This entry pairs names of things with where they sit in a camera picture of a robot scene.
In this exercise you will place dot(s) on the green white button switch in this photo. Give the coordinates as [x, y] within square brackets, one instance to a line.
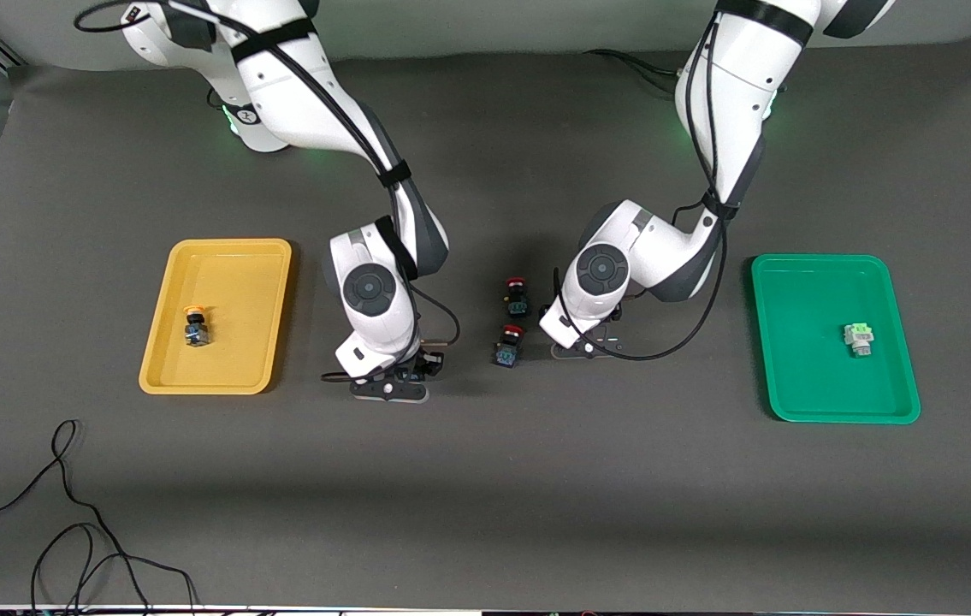
[859, 338]

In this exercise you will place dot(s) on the green plastic tray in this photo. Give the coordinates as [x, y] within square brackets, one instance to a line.
[810, 359]

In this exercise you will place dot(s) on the yellow push button switch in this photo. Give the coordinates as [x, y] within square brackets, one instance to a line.
[197, 329]

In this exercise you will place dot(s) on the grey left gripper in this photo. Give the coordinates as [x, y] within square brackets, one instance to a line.
[616, 315]

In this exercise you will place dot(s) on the dark grey table mat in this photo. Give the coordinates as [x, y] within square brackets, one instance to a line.
[485, 479]

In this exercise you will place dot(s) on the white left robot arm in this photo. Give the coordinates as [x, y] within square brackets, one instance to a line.
[742, 77]

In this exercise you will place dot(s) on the red push button switch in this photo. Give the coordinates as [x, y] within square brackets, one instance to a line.
[517, 299]
[508, 349]

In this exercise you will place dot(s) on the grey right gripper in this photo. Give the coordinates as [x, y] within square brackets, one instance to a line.
[428, 365]

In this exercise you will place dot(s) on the yellow plastic tray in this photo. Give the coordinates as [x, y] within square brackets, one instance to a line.
[237, 359]

